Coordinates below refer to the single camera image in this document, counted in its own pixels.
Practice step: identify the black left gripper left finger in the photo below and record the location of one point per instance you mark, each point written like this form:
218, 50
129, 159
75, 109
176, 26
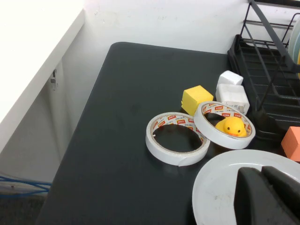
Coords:
253, 201

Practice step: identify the pale green plate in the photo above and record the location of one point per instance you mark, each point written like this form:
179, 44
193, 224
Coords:
291, 43

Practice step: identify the teal plate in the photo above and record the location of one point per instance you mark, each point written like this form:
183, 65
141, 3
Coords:
298, 47

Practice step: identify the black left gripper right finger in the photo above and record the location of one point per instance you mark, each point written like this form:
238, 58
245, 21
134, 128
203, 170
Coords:
286, 185

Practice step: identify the yellow plate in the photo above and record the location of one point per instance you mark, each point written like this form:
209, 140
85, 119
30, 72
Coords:
298, 68

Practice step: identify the yellow rubber duck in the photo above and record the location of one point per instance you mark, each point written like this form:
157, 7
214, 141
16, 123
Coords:
232, 127

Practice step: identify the white double-sided tape roll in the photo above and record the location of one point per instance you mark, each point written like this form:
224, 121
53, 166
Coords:
164, 154
211, 133

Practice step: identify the large pale grey plate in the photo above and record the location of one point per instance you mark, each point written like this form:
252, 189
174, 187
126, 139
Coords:
215, 187

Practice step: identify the yellow foam cube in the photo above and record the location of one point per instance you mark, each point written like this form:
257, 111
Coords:
194, 98

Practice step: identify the white foam cube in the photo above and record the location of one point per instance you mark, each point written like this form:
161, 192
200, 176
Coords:
229, 77

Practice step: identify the white side shelf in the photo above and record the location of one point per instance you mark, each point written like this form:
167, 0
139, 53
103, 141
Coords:
28, 47

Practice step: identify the orange foam cube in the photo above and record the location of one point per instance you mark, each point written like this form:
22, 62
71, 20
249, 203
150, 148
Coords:
291, 145

